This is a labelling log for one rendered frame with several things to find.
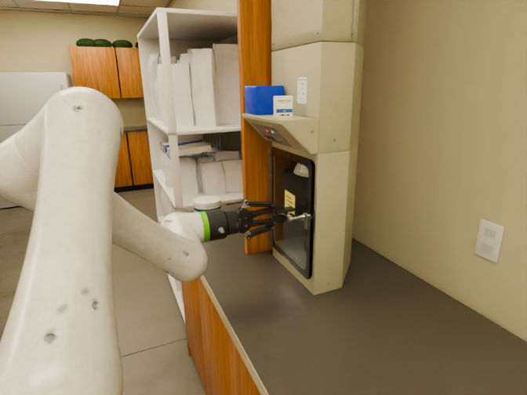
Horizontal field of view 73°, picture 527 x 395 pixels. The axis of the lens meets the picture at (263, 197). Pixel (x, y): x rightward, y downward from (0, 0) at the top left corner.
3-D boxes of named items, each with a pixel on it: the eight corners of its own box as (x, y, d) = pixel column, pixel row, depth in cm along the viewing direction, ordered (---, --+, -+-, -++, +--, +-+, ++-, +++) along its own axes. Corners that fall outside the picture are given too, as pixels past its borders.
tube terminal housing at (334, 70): (325, 244, 155) (332, 52, 132) (375, 279, 127) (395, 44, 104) (272, 255, 146) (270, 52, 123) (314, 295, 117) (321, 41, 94)
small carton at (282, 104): (289, 115, 111) (289, 96, 109) (292, 117, 106) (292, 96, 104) (273, 116, 110) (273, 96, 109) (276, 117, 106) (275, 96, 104)
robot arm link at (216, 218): (200, 206, 111) (202, 233, 114) (210, 218, 101) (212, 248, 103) (219, 204, 113) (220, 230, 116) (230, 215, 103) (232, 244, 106)
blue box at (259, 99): (271, 112, 127) (271, 85, 124) (284, 114, 118) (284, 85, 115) (245, 113, 123) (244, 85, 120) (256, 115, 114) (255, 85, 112)
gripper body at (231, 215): (228, 240, 108) (257, 235, 111) (227, 214, 105) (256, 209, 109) (221, 231, 114) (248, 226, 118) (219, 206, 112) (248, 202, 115)
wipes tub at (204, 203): (218, 222, 182) (216, 193, 178) (226, 230, 171) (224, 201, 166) (192, 226, 177) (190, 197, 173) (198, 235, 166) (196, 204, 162)
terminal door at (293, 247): (272, 244, 143) (271, 145, 131) (310, 281, 116) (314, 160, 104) (270, 245, 143) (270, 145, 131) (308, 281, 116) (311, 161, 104)
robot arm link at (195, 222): (154, 207, 103) (156, 237, 109) (161, 234, 94) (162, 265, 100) (201, 201, 109) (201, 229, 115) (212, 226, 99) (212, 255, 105)
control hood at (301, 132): (271, 139, 132) (270, 111, 129) (318, 154, 103) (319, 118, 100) (241, 142, 127) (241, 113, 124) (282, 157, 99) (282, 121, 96)
